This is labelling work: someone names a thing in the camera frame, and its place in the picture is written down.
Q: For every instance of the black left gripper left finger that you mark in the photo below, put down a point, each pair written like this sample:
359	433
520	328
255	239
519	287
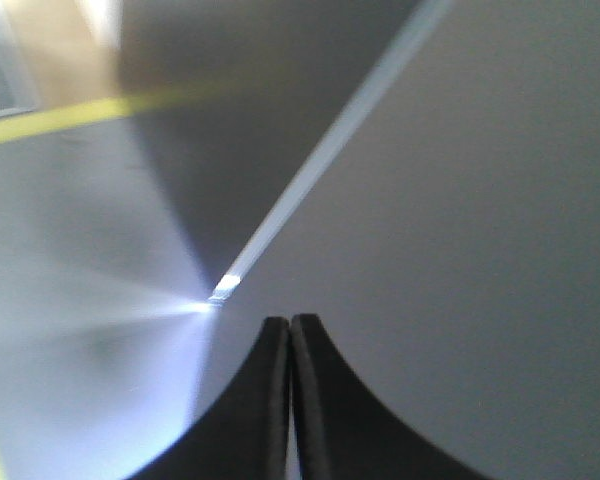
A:
244	433

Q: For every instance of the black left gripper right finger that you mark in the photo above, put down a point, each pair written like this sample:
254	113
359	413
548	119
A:
343	431

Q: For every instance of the yellow floor tape line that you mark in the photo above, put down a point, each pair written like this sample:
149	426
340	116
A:
89	112

